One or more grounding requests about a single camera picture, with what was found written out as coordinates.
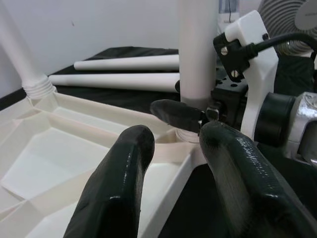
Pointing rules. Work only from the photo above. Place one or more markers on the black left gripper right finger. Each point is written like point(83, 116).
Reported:
point(247, 186)

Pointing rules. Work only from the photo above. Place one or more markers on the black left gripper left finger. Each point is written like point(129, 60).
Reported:
point(111, 193)

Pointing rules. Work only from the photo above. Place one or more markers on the white plastic table top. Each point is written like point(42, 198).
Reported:
point(62, 153)

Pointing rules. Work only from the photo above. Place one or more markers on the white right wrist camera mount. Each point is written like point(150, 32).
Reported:
point(247, 24)

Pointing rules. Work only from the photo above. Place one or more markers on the black table cloth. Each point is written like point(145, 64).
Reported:
point(198, 198)

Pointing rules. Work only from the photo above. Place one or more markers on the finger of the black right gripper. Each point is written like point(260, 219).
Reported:
point(178, 86)
point(175, 114)

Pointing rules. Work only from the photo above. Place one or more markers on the white plastic table leg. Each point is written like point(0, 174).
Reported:
point(22, 49)
point(195, 49)
point(111, 81)
point(123, 63)

